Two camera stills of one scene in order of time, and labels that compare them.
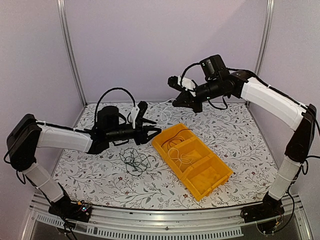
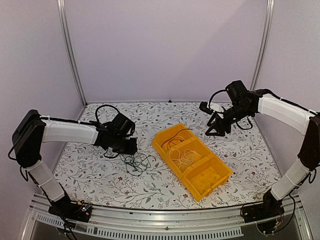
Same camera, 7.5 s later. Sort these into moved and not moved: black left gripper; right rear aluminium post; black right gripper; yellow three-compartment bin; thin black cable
Moved: black left gripper; black right gripper
Not moved: thin black cable; yellow three-compartment bin; right rear aluminium post
